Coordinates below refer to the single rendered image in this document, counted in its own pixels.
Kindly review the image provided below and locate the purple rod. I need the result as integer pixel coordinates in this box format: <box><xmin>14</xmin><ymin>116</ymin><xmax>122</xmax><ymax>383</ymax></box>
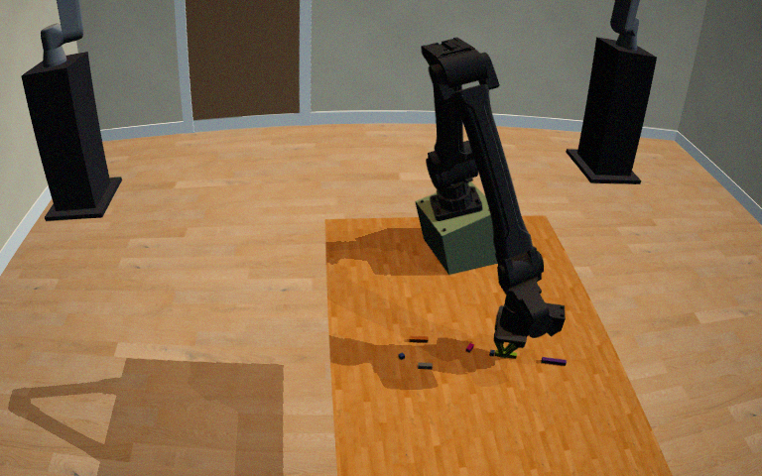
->
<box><xmin>541</xmin><ymin>357</ymin><xmax>567</xmax><ymax>366</ymax></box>

